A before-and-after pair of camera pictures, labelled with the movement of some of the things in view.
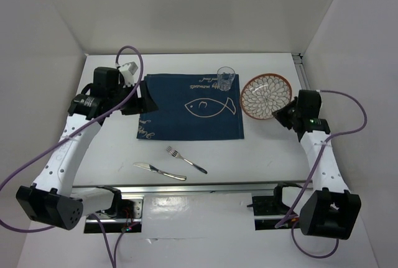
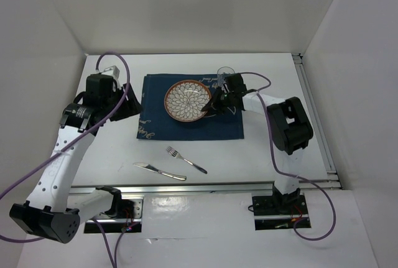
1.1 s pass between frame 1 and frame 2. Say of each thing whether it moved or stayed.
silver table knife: stayed
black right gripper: moved
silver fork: stayed
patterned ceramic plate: moved
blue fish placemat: stayed
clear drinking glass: stayed
